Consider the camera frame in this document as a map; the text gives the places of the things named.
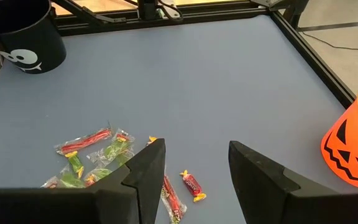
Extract red stick candy clear wrapper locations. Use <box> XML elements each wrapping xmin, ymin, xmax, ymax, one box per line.
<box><xmin>160</xmin><ymin>174</ymin><xmax>188</xmax><ymax>224</ymax></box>

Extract green gummy clear wrapper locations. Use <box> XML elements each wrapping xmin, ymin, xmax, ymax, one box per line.
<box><xmin>57</xmin><ymin>172</ymin><xmax>86</xmax><ymax>189</ymax></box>

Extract orange pumpkin face bucket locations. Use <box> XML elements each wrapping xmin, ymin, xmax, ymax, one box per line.
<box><xmin>320</xmin><ymin>79</ymin><xmax>358</xmax><ymax>190</ymax></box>

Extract black aluminium table frame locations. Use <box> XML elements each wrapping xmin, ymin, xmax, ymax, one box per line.
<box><xmin>0</xmin><ymin>0</ymin><xmax>357</xmax><ymax>110</ymax></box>

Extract red gummy clear wrapper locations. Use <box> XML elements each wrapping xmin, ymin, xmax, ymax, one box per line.
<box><xmin>40</xmin><ymin>175</ymin><xmax>59</xmax><ymax>189</ymax></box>

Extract green taffy yellow ends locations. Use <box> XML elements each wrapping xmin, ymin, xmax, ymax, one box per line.
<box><xmin>64</xmin><ymin>151</ymin><xmax>86</xmax><ymax>179</ymax></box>

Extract long red licorice stick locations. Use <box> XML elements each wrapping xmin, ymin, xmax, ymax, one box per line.
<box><xmin>53</xmin><ymin>126</ymin><xmax>114</xmax><ymax>156</ymax></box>

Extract blue-grey table mat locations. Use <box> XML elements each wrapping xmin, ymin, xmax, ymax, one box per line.
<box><xmin>0</xmin><ymin>14</ymin><xmax>354</xmax><ymax>224</ymax></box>

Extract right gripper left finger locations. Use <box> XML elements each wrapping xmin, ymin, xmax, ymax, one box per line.
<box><xmin>0</xmin><ymin>138</ymin><xmax>167</xmax><ymax>224</ymax></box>

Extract small red candy yellow ends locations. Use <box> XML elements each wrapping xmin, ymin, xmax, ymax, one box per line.
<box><xmin>179</xmin><ymin>169</ymin><xmax>208</xmax><ymax>203</ymax></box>

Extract black skull print bucket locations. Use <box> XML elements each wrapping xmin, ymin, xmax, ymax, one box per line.
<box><xmin>0</xmin><ymin>0</ymin><xmax>68</xmax><ymax>75</ymax></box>

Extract clear wrapper red-green print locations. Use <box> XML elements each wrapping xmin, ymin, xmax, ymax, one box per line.
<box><xmin>83</xmin><ymin>167</ymin><xmax>114</xmax><ymax>188</ymax></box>

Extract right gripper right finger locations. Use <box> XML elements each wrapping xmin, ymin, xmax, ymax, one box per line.
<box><xmin>227</xmin><ymin>140</ymin><xmax>358</xmax><ymax>224</ymax></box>

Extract green candy clear wrapper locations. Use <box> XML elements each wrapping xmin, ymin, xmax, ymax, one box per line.
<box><xmin>86</xmin><ymin>128</ymin><xmax>135</xmax><ymax>166</ymax></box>

